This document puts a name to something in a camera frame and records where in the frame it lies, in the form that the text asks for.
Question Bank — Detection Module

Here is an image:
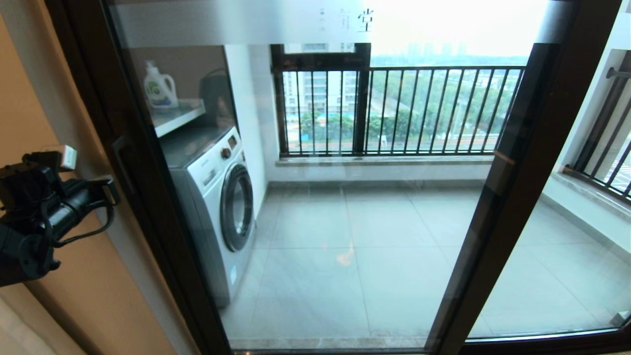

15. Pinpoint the dark brown sliding glass door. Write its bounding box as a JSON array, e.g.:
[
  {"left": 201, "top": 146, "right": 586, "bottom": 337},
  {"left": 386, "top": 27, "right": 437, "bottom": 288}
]
[{"left": 59, "top": 0, "right": 623, "bottom": 355}]

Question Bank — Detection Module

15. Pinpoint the white cabinet shelf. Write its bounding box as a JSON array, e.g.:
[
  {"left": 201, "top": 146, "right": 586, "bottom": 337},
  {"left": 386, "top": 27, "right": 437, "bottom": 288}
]
[{"left": 149, "top": 99, "right": 206, "bottom": 138}]

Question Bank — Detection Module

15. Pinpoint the white front-load washing machine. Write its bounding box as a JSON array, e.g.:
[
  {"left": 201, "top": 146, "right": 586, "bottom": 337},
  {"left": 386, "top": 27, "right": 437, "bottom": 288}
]
[{"left": 160, "top": 126, "right": 257, "bottom": 307}]

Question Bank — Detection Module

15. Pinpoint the white detergent bottle green label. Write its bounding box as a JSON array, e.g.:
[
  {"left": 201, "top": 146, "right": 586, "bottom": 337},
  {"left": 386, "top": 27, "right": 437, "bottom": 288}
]
[{"left": 143, "top": 61, "right": 179, "bottom": 109}]

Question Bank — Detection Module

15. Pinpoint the brown cabinet niche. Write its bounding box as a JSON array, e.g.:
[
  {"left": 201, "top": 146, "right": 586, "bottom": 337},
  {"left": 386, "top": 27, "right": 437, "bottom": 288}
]
[{"left": 129, "top": 45, "right": 237, "bottom": 130}]

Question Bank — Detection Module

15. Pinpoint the black balcony railing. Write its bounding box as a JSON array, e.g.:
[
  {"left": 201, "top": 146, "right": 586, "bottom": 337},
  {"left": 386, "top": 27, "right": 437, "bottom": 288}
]
[
  {"left": 273, "top": 67, "right": 524, "bottom": 157},
  {"left": 562, "top": 64, "right": 631, "bottom": 200}
]

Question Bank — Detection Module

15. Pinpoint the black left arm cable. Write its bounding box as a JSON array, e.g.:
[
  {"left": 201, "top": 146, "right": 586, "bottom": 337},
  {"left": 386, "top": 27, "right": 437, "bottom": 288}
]
[{"left": 53, "top": 203, "right": 115, "bottom": 247}]

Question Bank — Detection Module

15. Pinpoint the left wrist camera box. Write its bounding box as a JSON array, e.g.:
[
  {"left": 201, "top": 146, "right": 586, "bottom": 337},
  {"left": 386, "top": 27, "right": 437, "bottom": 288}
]
[{"left": 42, "top": 144, "right": 78, "bottom": 172}]

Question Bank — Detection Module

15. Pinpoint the black balcony window frame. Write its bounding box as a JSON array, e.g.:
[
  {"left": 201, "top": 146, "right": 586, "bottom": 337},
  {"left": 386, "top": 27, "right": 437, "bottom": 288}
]
[{"left": 270, "top": 43, "right": 372, "bottom": 157}]

